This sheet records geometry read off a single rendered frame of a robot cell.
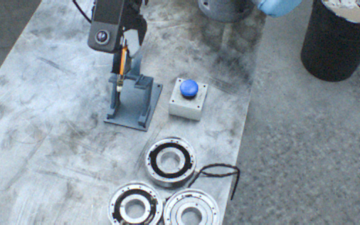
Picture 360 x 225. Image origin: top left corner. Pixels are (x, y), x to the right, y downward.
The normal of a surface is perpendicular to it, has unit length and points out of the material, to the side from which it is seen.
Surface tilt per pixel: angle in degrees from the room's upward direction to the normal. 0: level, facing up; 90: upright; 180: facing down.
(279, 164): 0
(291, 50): 0
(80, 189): 0
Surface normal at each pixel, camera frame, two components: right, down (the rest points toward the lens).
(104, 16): -0.11, -0.03
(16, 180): 0.01, -0.54
